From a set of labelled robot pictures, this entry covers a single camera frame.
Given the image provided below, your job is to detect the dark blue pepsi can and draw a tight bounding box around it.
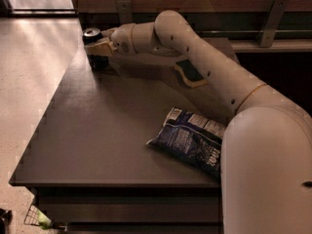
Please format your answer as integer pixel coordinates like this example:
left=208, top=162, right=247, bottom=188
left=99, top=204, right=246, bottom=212
left=82, top=27, right=108, bottom=71

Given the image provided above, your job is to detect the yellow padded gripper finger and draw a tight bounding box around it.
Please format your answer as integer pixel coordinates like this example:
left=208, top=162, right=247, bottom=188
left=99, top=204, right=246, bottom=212
left=85, top=39, right=114, bottom=57
left=101, top=27, right=117, bottom=38

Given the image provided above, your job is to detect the metal wall rail with brackets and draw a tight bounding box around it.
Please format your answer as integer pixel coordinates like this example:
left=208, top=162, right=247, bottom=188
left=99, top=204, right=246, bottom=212
left=77, top=0, right=312, bottom=49

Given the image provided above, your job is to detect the dark cabinet drawer front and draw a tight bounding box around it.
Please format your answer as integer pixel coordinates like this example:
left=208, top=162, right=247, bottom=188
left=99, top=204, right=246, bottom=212
left=37, top=196, right=222, bottom=225

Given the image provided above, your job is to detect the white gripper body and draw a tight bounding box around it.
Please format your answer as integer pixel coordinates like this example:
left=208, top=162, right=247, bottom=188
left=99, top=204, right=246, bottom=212
left=111, top=23, right=137, bottom=55

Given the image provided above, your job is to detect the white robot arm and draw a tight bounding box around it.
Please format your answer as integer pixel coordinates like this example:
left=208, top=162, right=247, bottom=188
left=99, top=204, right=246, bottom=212
left=83, top=11, right=312, bottom=234

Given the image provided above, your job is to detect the wire basket with green item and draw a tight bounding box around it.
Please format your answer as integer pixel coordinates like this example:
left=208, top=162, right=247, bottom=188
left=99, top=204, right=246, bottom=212
left=23, top=203, right=53, bottom=230

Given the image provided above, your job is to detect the dark blue chip bag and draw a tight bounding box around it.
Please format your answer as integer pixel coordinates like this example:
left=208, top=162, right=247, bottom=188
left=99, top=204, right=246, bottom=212
left=147, top=107, right=225, bottom=181

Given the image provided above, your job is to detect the yellow sponge with dark top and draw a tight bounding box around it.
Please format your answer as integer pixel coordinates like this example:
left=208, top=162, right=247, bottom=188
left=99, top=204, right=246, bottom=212
left=174, top=59, right=207, bottom=88

